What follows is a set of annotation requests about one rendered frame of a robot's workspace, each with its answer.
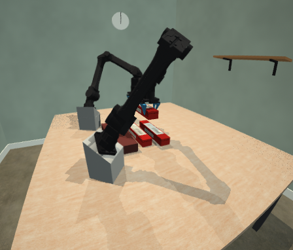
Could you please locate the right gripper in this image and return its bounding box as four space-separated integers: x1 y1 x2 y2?
140 90 160 115

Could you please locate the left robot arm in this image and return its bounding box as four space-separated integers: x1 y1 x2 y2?
84 51 143 109

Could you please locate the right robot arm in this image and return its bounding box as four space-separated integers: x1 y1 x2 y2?
94 27 193 155

